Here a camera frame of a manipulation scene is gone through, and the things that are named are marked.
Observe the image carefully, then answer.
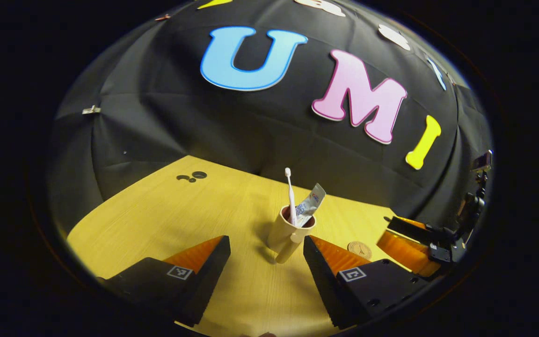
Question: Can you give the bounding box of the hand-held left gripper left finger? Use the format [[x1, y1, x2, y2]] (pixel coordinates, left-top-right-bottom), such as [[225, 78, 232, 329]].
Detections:
[[96, 235, 232, 328]]

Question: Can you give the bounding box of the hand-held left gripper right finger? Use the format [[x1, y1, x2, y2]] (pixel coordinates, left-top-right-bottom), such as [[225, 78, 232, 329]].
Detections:
[[303, 235, 439, 330]]

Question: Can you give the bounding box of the round brown coaster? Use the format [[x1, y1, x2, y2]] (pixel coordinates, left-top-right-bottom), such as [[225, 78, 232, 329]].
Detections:
[[347, 241, 373, 261]]

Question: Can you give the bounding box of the beige cup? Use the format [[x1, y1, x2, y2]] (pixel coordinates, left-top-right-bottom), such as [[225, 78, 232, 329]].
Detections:
[[267, 205, 317, 264]]

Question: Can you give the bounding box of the white toothpaste tube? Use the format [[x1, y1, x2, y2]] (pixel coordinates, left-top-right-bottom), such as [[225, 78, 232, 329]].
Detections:
[[295, 183, 326, 228]]

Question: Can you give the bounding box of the pink toothbrush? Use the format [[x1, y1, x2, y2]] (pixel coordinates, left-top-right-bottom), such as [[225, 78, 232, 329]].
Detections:
[[284, 168, 298, 226]]

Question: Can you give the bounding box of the yellow wooden desktop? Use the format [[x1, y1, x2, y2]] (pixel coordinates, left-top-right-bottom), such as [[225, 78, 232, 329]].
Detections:
[[66, 155, 421, 337]]

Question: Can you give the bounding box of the black backdrop cloth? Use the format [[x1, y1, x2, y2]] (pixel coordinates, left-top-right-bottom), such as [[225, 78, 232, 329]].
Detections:
[[47, 0, 495, 226]]

